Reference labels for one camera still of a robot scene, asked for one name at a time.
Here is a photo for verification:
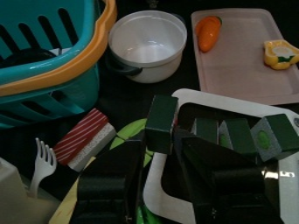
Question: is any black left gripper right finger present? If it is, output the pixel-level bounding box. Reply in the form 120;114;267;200
172;127;285;224

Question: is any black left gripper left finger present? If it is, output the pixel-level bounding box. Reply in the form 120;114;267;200
69;136;146;224

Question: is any dark green toy sushi roll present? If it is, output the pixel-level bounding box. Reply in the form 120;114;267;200
144;94;180;155
191;117;220;144
217;117;259;157

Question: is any red striped toy nigiri sushi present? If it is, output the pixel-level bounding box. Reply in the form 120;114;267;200
52;108;117;173

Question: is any light green plate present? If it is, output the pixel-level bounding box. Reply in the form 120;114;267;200
108;117;154;168

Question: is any green cucumber toy sushi roll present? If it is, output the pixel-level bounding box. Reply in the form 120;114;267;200
249;113;299;163

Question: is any white black sushi tray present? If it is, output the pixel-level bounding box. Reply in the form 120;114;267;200
142;87;299;224

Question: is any pale yellow flat piece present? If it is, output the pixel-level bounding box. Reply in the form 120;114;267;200
48;157;97;224

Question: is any white plastic fork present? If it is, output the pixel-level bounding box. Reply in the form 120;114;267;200
26;137;58;200

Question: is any white plastic box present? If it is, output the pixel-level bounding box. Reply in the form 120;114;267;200
0;157;61;224

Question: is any pink rectangular tray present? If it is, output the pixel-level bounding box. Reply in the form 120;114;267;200
189;8;299;106

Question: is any teal basket with orange rim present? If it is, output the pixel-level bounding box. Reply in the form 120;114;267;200
0;0;117;130

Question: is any yellow toy pepper slice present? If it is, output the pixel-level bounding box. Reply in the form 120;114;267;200
263;38;299;71

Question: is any dark object inside basket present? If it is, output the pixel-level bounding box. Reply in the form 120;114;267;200
0;47;58;69

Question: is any white toy pot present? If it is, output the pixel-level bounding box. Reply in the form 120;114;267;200
104;10;188;85

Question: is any orange toy carrot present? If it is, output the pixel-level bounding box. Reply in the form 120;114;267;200
193;15;223;53

